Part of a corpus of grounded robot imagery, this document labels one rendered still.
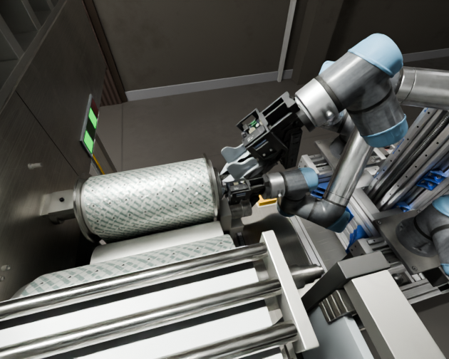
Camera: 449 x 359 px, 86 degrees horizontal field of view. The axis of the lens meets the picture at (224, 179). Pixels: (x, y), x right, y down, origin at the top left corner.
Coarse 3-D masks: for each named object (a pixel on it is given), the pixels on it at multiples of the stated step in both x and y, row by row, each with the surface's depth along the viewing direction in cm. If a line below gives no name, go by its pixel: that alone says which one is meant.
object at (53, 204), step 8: (56, 192) 48; (64, 192) 48; (72, 192) 48; (48, 200) 47; (56, 200) 46; (64, 200) 46; (72, 200) 46; (48, 208) 45; (56, 208) 45; (64, 208) 45; (72, 208) 45; (48, 216) 45; (56, 216) 46
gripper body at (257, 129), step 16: (288, 96) 41; (256, 112) 45; (272, 112) 42; (288, 112) 42; (304, 112) 40; (240, 128) 47; (256, 128) 45; (272, 128) 42; (288, 128) 44; (256, 144) 43; (272, 144) 43; (288, 144) 47
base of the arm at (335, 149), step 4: (340, 136) 115; (336, 140) 118; (340, 140) 115; (332, 144) 121; (336, 144) 118; (340, 144) 116; (344, 144) 114; (332, 148) 120; (336, 148) 118; (340, 148) 116; (332, 152) 120; (336, 152) 118; (340, 152) 117; (336, 156) 119; (340, 156) 117
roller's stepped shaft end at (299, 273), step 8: (296, 264) 33; (304, 264) 33; (312, 264) 34; (296, 272) 32; (304, 272) 32; (312, 272) 32; (320, 272) 33; (296, 280) 31; (304, 280) 32; (312, 280) 32; (296, 288) 32
